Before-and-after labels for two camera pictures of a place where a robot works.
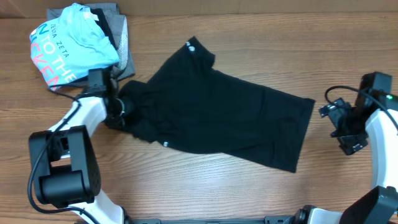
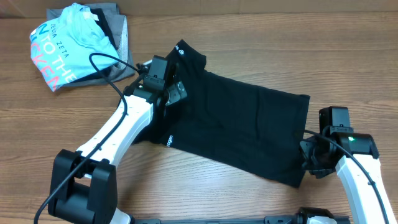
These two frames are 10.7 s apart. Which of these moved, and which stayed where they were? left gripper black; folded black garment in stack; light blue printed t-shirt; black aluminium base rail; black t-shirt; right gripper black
Moved: right gripper black; left gripper black; black t-shirt
Stayed: light blue printed t-shirt; black aluminium base rail; folded black garment in stack
